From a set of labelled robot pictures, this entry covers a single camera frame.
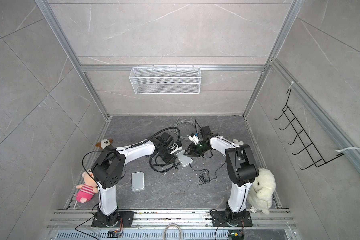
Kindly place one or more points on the small white plush toy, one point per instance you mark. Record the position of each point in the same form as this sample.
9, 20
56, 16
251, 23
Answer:
237, 143

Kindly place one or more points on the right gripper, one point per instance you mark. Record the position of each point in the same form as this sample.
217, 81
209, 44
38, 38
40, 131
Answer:
193, 152

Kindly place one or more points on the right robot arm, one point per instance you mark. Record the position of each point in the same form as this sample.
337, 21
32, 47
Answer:
242, 171

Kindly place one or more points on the white switch near front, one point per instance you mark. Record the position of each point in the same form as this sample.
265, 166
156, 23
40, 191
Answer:
137, 181

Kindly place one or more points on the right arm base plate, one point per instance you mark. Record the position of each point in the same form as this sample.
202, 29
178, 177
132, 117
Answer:
227, 219

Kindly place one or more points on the white wire mesh basket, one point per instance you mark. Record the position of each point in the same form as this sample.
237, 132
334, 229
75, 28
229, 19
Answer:
165, 80

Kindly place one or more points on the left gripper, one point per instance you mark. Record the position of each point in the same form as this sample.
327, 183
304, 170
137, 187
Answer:
169, 160

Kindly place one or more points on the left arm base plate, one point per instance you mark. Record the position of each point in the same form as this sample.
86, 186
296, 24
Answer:
114, 220

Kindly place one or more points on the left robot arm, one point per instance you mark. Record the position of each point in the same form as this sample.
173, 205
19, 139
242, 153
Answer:
107, 171

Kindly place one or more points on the large white plush sheep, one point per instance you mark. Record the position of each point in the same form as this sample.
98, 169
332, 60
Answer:
260, 196

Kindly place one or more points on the brown white plush toy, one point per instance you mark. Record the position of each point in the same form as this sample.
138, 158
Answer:
104, 143

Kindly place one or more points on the black wire hook rack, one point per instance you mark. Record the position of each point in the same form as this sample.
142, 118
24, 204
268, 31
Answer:
303, 137

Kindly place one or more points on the pink cartoon boy doll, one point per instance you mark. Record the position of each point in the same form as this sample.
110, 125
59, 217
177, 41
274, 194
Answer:
88, 189

